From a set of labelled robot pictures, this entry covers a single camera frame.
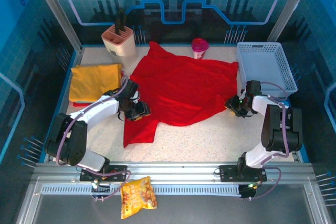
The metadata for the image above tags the pink and beige knife block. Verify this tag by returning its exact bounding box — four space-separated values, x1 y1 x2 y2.
101 23 138 57

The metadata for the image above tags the bright red t-shirt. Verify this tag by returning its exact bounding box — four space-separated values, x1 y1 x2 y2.
123 41 239 149

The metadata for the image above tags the yellow snack bag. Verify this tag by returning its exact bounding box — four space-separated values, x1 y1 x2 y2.
120 176 158 219

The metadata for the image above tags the slotted grey cable duct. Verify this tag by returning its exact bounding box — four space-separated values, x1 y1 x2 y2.
40 184 243 196

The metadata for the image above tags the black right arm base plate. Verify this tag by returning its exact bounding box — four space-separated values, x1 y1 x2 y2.
219 164 268 183

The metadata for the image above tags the pink lidded cup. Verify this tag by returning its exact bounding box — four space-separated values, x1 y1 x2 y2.
191 37 210 60

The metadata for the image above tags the yellow folded t-shirt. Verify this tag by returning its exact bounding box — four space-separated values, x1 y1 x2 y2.
69 63 123 103

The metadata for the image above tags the aluminium mounting rail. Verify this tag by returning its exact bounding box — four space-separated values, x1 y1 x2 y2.
34 162 313 183

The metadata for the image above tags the white plastic mesh basket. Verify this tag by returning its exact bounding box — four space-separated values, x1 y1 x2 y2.
235 41 299 98

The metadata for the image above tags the black knife handle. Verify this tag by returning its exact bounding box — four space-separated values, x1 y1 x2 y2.
115 7 128 36

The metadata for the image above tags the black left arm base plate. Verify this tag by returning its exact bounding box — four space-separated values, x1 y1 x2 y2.
79 165 128 183

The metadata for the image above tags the aluminium frame post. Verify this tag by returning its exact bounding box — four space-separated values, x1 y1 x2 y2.
267 0 316 42
28 0 83 53

